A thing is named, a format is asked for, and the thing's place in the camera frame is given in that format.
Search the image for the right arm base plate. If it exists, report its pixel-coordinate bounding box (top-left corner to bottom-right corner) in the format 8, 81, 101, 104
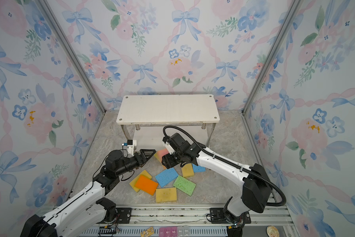
207, 207, 251, 225

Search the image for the dark yellow sponge centre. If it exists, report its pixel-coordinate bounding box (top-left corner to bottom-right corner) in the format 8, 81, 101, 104
181, 164, 194, 178

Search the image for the blue sponge under pink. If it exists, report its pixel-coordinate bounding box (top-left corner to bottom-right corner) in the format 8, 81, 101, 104
192, 164, 206, 173

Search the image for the yellow sponge bottom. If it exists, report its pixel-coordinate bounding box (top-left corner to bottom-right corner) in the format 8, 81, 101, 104
155, 188, 178, 203

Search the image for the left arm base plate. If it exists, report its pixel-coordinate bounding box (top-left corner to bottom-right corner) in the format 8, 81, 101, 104
103, 207, 132, 224

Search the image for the yellow sponge under orange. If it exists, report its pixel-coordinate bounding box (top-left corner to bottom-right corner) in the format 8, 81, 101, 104
129, 170, 152, 193

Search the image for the yellow patterned card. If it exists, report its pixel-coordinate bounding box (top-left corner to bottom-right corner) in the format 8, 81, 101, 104
141, 227, 155, 237

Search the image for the pink plastic box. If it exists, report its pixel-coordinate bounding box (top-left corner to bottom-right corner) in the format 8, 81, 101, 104
159, 227, 178, 237

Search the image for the green sponge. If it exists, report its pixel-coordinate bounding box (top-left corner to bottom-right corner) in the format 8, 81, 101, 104
173, 176, 196, 196

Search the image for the clear plastic box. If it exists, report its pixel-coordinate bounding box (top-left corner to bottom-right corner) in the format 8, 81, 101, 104
177, 226, 190, 237

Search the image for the white two-tier shelf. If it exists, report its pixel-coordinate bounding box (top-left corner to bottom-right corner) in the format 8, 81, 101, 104
116, 94, 220, 151

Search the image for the black corrugated cable hose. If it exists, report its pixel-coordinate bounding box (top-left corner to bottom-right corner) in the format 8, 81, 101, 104
162, 125, 287, 207

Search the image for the blue sponge centre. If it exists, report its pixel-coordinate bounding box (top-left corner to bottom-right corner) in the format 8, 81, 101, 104
155, 168, 178, 188

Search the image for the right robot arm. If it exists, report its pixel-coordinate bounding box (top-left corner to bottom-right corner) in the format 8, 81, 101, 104
162, 133, 272, 223

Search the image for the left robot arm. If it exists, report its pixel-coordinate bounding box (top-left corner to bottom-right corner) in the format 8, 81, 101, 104
20, 149, 156, 237

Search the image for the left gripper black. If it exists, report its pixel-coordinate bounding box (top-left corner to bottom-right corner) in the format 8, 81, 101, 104
116, 149, 155, 177

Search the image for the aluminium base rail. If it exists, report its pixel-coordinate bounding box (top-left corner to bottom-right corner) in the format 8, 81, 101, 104
79, 204, 299, 237

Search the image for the round patterned disc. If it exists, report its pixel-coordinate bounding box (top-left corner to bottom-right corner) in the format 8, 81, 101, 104
266, 226, 280, 237

